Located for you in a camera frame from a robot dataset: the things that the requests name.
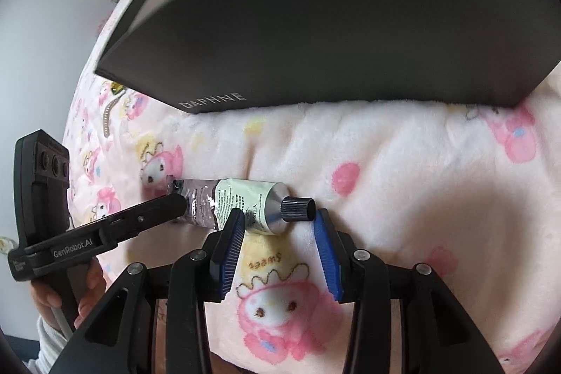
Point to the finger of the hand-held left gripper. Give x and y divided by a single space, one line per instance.
149 214

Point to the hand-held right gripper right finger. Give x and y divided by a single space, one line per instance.
328 258

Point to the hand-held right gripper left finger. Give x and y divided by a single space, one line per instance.
232 244

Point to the metal hand cream tube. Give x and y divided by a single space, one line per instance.
250 195

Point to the dark grey storage box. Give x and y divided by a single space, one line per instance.
328 28

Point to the person's left forearm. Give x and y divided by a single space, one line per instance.
48 341

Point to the person's left hand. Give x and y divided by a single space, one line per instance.
95 286

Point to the pink printed blanket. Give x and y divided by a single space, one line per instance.
394 181

